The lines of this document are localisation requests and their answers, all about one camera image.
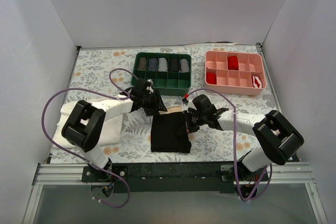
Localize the black underwear beige waistband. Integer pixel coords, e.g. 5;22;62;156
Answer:
150;106;192;154

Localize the pink divided organizer tray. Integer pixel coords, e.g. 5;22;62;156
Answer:
205;50;267;96

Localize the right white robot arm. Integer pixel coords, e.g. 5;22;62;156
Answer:
183;94;304;181

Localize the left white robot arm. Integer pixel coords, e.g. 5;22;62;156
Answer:
61;78;167;182

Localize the red rolled underwear lower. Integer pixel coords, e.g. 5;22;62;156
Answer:
206;72;217;85

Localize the red rolled underwear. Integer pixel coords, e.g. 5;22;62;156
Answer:
227;56;239;70
206;72;217;85

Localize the blue striped rolled underwear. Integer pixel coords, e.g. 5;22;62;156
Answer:
148;58;158;71

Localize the brown rolled underwear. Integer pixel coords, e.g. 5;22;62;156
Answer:
138;57;147;71

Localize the black rolled underwear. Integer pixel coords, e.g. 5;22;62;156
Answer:
169;58;179;72

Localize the white grey striped roll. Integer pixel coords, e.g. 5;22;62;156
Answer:
157;58;168;72

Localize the grey white rolled underwear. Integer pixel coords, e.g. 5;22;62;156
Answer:
180;59;190;73

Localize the red rolled underwear upper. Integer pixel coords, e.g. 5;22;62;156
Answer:
227;56;239;70

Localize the red white striped roll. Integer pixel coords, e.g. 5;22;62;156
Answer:
251;76;263;89

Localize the green divided organizer tray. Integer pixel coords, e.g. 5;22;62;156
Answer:
131;52;192;96

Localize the white folded cloth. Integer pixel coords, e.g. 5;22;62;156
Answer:
52;101;123;149

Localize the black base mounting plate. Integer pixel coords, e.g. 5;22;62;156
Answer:
81;161;253;195

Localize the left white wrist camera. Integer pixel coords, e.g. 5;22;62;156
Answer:
146;79;154;93

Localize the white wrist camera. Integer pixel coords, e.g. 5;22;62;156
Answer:
146;79;154;93
182;94;194;108

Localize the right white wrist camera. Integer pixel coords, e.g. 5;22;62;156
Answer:
182;94;194;108

